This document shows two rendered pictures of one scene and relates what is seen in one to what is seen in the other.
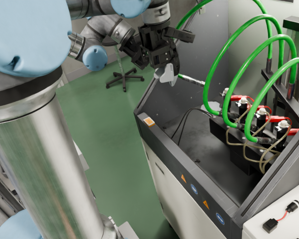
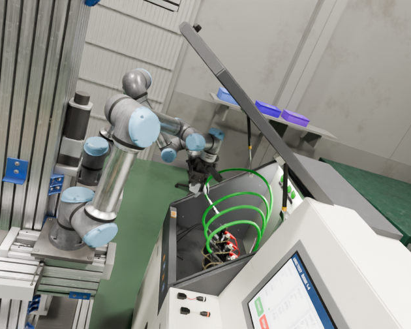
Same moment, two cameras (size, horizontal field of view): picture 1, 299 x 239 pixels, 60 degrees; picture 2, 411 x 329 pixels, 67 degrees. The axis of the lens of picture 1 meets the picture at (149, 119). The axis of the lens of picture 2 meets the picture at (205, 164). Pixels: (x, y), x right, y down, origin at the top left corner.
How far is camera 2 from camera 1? 0.77 m
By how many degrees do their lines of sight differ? 17
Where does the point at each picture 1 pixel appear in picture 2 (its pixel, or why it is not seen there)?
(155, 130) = (172, 221)
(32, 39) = (143, 138)
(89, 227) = (111, 202)
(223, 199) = (173, 275)
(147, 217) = (121, 296)
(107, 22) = not seen: hidden behind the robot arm
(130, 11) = (190, 147)
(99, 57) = (170, 156)
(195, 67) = (227, 205)
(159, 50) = (197, 173)
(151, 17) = (203, 156)
